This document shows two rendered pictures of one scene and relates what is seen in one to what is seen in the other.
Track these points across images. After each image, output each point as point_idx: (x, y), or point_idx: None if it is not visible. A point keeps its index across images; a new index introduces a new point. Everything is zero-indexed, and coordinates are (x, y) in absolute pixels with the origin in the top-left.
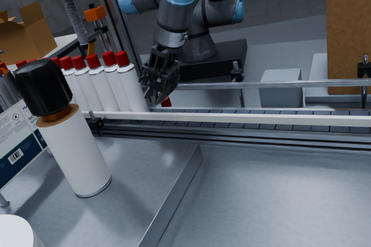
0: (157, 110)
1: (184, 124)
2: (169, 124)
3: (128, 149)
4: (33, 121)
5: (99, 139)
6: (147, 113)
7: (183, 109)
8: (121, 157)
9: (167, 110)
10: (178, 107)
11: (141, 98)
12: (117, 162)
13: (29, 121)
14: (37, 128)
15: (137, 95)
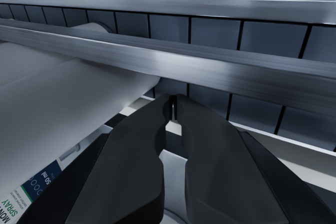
0: (169, 30)
1: (319, 142)
2: (253, 128)
3: (183, 183)
4: (13, 210)
5: (107, 132)
6: (169, 127)
7: (290, 30)
8: (182, 199)
9: (209, 33)
10: (255, 7)
11: (113, 110)
12: (184, 207)
13: (12, 218)
14: (29, 197)
15: (94, 130)
